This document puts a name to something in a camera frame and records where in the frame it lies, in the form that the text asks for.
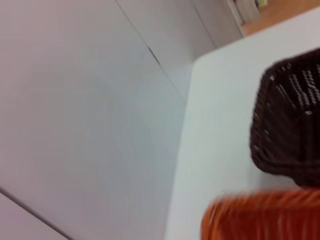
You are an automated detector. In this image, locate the dark brown woven basket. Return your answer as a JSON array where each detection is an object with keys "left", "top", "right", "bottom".
[{"left": 248, "top": 47, "right": 320, "bottom": 187}]

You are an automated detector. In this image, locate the orange woven plastic basket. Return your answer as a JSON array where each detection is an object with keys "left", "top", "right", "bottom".
[{"left": 199, "top": 187, "right": 320, "bottom": 240}]

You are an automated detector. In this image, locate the white cabinet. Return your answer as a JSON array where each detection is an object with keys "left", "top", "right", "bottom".
[{"left": 226, "top": 0, "right": 261, "bottom": 26}]

